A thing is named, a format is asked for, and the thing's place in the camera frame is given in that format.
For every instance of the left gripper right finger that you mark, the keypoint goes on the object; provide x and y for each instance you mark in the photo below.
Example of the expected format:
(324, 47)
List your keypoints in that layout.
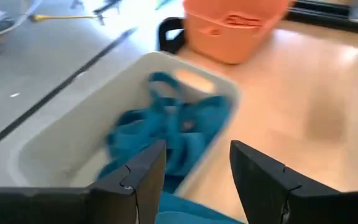
(275, 199)

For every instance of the blue bands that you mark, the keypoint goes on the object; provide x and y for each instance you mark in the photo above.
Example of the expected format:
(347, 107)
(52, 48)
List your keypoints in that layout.
(126, 124)

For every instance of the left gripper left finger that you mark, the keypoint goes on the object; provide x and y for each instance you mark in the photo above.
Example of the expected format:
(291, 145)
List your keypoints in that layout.
(120, 202)

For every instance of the white plastic basket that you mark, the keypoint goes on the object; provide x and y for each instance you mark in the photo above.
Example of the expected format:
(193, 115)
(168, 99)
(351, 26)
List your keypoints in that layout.
(73, 130)

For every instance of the orange plastic basket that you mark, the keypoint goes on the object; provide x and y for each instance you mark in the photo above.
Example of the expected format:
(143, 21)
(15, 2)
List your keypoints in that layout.
(228, 43)

